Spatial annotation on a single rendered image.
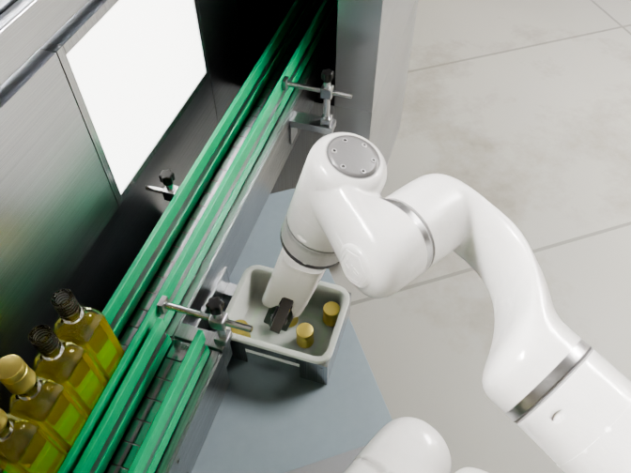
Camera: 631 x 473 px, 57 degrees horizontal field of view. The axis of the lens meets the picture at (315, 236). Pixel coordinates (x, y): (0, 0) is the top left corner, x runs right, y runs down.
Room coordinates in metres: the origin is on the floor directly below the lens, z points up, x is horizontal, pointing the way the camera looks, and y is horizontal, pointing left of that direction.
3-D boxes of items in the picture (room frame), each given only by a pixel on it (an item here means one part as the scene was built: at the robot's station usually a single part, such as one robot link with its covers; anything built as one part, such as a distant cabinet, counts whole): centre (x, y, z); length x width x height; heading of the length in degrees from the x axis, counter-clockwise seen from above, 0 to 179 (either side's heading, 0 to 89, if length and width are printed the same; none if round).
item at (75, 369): (0.37, 0.36, 0.99); 0.06 x 0.06 x 0.21; 72
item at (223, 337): (0.50, 0.19, 0.95); 0.17 x 0.03 x 0.12; 73
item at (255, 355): (0.59, 0.08, 0.79); 0.27 x 0.17 x 0.08; 73
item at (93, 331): (0.42, 0.35, 0.99); 0.06 x 0.06 x 0.21; 72
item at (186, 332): (0.51, 0.20, 0.85); 0.09 x 0.04 x 0.07; 73
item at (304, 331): (0.56, 0.02, 0.79); 0.04 x 0.04 x 0.04
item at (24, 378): (0.31, 0.37, 1.14); 0.04 x 0.04 x 0.04
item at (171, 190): (0.79, 0.31, 0.94); 0.07 x 0.04 x 0.13; 73
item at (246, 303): (0.58, 0.06, 0.80); 0.22 x 0.17 x 0.09; 73
